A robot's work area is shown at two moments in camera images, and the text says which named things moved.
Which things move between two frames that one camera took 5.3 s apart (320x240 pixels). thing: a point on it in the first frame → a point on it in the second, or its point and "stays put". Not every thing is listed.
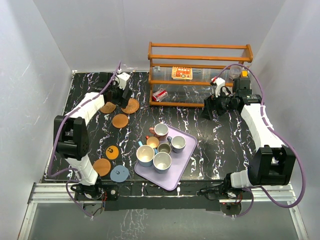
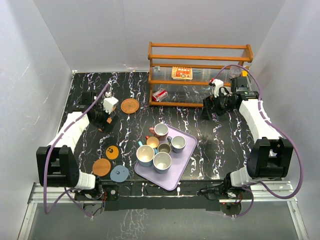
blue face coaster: x=119 y=173 stays put
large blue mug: x=145 y=154 stays put
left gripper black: x=121 y=102 → x=107 y=127
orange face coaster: x=112 y=152 stays put
